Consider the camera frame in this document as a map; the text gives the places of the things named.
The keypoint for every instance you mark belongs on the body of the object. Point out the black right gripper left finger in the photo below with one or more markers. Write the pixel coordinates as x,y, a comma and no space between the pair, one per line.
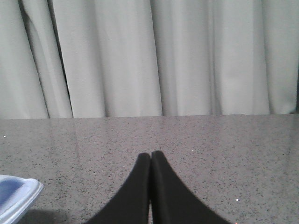
130,205

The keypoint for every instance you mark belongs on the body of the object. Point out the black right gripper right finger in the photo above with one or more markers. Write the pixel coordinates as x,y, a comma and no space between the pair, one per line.
171,201

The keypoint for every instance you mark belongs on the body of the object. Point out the light blue slipper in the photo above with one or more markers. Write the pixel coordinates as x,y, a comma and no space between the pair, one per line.
17,195

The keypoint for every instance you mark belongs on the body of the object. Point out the white pleated curtain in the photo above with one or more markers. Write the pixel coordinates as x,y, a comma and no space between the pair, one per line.
115,58

